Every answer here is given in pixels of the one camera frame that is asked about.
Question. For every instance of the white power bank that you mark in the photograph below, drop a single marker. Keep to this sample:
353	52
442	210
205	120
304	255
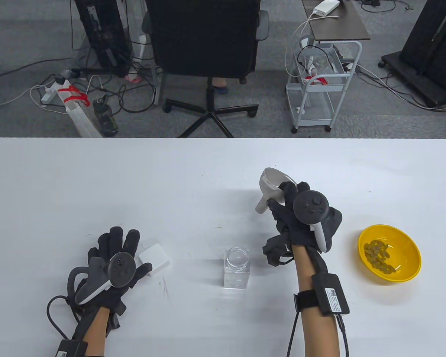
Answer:
326	8

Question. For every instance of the black office chair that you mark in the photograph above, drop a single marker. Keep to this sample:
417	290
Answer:
204	33

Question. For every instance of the pile of raisins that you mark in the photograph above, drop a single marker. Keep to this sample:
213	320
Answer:
377	254

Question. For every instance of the brown side table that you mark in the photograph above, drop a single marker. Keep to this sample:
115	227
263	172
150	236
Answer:
342	28

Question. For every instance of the white power strip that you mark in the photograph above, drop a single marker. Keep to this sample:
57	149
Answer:
50	93

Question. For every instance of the grey funnel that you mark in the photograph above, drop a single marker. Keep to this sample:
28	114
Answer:
271	182

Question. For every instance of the dark water bottle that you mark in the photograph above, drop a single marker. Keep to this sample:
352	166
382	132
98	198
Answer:
107	119

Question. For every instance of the black computer tower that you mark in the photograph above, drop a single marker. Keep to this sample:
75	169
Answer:
102	33

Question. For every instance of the person's right forearm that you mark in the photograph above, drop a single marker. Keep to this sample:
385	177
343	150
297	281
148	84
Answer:
317	334

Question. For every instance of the yellow bowl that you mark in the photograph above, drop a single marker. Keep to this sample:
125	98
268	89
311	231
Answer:
407	256

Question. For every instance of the person's left forearm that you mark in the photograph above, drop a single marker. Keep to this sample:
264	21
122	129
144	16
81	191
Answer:
96	334

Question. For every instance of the grey right hand controller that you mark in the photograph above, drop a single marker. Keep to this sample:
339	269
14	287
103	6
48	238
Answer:
310	206

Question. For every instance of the person's right hand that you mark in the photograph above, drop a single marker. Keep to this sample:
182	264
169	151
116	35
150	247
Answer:
284	219

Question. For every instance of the white rolling cart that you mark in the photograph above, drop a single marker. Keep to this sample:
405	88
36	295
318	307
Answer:
340	80

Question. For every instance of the grey hand controller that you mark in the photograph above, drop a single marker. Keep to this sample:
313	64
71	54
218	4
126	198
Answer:
310	206
120	269

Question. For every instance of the white square jar lid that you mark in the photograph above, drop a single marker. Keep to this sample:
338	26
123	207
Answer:
155	258

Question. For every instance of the clear coffee jar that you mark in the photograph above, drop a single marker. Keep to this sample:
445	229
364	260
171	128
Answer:
237	269

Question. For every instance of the grey left hand controller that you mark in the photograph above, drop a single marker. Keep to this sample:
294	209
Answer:
120	269

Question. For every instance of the person's left hand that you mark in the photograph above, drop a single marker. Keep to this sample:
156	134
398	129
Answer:
117	245

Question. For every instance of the black wheeled stand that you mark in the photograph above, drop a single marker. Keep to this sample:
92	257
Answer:
431	41

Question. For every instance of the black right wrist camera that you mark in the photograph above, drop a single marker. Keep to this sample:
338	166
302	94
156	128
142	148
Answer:
277	251

